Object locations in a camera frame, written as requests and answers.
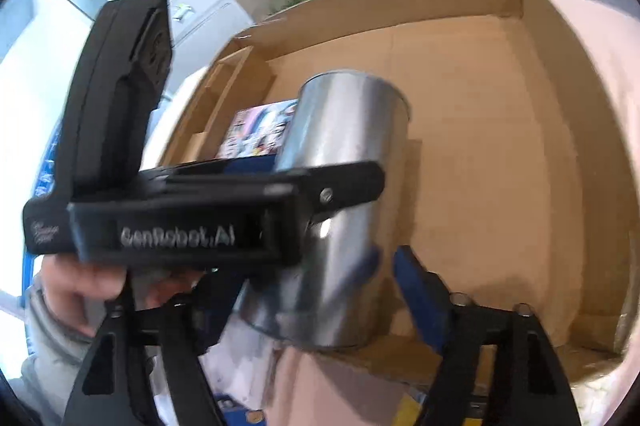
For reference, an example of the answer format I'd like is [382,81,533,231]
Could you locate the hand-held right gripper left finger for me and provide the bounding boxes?
[65,256,251,426]

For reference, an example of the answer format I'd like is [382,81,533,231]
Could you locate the person's left forearm grey sleeve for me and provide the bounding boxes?
[19,276,103,426]

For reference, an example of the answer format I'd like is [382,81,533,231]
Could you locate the small cardboard inner compartment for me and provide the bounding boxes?
[189,46,277,159]

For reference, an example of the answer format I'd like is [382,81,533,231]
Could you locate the shiny metal can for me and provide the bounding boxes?
[239,69,414,353]

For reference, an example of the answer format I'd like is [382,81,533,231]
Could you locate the person's left hand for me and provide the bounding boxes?
[42,255,207,338]

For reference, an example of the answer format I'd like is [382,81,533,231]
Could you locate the large cardboard box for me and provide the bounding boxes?
[162,0,628,387]

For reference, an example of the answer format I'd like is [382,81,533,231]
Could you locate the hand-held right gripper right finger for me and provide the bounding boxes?
[394,245,582,426]

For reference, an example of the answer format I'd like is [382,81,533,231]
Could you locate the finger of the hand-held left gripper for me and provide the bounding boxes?
[279,160,387,221]

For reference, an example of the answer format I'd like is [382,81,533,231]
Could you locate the colourful printed flat box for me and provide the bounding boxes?
[219,100,302,158]

